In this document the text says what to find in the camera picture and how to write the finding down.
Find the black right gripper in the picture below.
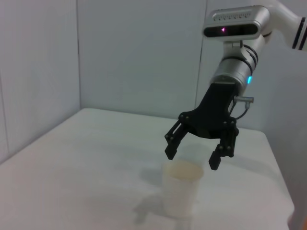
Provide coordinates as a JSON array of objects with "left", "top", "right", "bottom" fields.
[{"left": 164, "top": 82, "right": 240, "bottom": 171}]

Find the white paper cup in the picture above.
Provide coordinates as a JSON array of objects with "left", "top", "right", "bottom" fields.
[{"left": 162, "top": 161, "right": 205, "bottom": 217}]

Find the right arm grey cable plug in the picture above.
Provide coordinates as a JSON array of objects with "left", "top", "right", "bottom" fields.
[{"left": 230, "top": 95, "right": 255, "bottom": 120}]

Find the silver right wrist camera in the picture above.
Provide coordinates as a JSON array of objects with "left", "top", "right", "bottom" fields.
[{"left": 202, "top": 5, "right": 271, "bottom": 44}]

